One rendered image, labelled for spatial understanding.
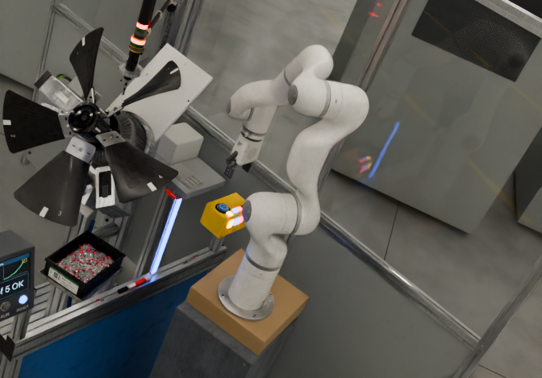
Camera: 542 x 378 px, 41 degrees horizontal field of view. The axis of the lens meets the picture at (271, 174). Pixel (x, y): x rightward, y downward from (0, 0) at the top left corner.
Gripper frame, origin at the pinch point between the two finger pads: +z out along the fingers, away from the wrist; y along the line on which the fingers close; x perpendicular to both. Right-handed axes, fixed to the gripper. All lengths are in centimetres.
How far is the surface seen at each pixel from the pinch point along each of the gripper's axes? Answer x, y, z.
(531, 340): -100, 230, 124
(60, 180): 39, -40, 21
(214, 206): 1.9, -2.5, 16.5
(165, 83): 31.6, -11.6, -17.4
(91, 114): 44, -29, 0
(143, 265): 46, 28, 96
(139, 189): 13.4, -30.2, 8.5
